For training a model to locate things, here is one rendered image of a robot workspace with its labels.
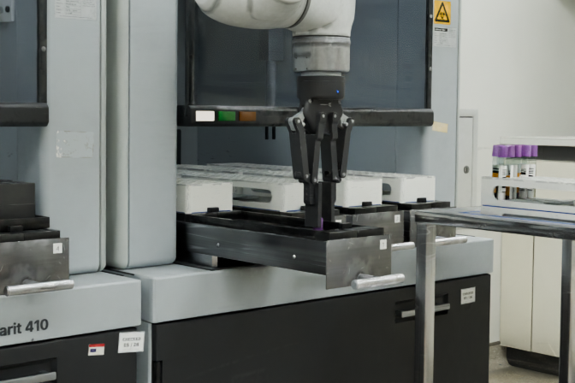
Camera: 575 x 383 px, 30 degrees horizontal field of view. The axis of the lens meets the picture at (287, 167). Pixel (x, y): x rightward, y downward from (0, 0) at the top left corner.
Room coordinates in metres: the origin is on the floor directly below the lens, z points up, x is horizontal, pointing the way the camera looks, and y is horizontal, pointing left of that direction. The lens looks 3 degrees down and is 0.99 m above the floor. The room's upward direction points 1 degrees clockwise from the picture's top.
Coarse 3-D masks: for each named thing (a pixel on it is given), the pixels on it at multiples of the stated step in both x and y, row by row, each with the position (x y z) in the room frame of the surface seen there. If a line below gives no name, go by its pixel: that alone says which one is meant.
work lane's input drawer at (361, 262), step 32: (192, 224) 1.74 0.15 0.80; (224, 224) 1.69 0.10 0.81; (256, 224) 1.64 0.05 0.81; (288, 224) 1.74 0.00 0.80; (352, 224) 1.64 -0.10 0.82; (224, 256) 1.68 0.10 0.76; (256, 256) 1.62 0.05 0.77; (288, 256) 1.57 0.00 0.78; (320, 256) 1.52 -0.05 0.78; (352, 256) 1.54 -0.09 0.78; (384, 256) 1.59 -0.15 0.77
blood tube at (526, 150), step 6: (522, 150) 1.82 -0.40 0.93; (528, 150) 1.82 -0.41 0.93; (522, 156) 1.83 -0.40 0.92; (528, 156) 1.82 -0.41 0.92; (522, 162) 1.82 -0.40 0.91; (528, 162) 1.82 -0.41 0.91; (522, 168) 1.82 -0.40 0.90; (528, 168) 1.82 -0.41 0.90; (522, 174) 1.82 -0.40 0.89; (528, 174) 1.82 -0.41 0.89; (522, 192) 1.82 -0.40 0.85
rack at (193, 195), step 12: (180, 180) 1.89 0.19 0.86; (192, 180) 1.89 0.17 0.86; (204, 180) 1.88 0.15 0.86; (180, 192) 1.79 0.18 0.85; (192, 192) 1.78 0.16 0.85; (204, 192) 1.80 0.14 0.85; (216, 192) 1.82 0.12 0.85; (228, 192) 1.84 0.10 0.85; (180, 204) 1.79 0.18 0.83; (192, 204) 1.78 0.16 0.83; (204, 204) 1.80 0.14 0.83; (216, 204) 1.82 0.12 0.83; (228, 204) 1.84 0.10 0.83
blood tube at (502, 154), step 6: (504, 150) 1.78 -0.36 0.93; (498, 156) 1.78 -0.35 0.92; (504, 156) 1.78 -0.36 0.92; (504, 162) 1.78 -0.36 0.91; (504, 168) 1.78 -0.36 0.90; (498, 174) 1.79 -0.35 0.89; (504, 174) 1.78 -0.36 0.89; (498, 186) 1.79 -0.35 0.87; (504, 186) 1.78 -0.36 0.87; (498, 192) 1.79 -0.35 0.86; (504, 192) 1.78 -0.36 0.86; (498, 198) 1.79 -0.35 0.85; (504, 198) 1.78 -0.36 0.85
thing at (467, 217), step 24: (432, 216) 1.81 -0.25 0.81; (456, 216) 1.77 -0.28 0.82; (480, 216) 1.75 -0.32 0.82; (504, 216) 1.75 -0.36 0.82; (432, 240) 1.83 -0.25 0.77; (432, 264) 1.83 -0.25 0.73; (432, 288) 1.83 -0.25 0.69; (432, 312) 1.83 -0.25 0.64; (432, 336) 1.84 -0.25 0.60; (432, 360) 1.84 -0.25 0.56
